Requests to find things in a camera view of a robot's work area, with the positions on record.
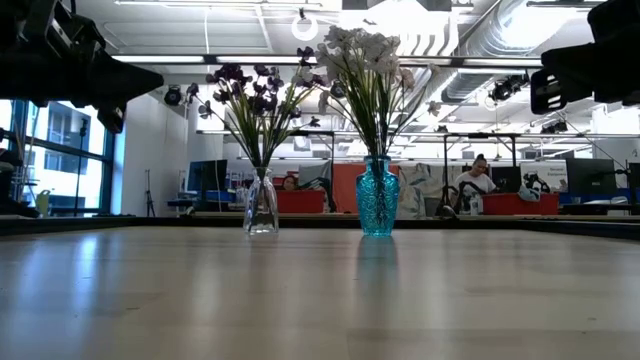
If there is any orange partition panel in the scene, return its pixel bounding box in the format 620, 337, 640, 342
332, 163, 401, 215

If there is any thin black tripod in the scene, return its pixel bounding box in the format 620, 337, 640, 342
144, 168, 156, 217

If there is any light wooden desk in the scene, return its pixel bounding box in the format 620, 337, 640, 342
192, 211, 640, 224

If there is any dark computer monitor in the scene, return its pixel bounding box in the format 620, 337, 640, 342
566, 158, 618, 196
187, 159, 229, 194

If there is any white artificial flower bunch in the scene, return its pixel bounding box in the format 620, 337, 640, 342
369, 62, 444, 159
314, 24, 404, 159

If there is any blue textured glass vase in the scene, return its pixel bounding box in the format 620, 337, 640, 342
355, 154, 401, 238

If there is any clear ribbed glass vase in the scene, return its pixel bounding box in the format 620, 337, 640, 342
242, 166, 280, 236

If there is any long ceiling light strip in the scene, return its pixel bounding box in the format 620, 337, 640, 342
110, 53, 206, 65

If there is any red storage bin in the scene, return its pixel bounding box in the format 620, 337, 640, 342
275, 189, 326, 215
482, 192, 560, 217

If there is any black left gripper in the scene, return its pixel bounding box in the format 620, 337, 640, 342
0, 47, 165, 135

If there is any purple artificial flower bunch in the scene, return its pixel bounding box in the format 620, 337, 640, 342
249, 45, 324, 171
185, 62, 274, 171

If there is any silver ceiling duct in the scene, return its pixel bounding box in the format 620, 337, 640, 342
442, 0, 640, 104

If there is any black aluminium table frame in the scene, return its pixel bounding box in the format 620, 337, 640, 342
0, 214, 640, 241

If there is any white printed sign board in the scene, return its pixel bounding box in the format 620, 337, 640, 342
519, 160, 569, 194

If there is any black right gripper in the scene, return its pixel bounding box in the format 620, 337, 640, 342
529, 42, 640, 116

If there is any white patterned cloth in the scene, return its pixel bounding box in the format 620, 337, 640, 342
397, 162, 454, 219

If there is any white ring light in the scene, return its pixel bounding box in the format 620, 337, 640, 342
291, 14, 320, 42

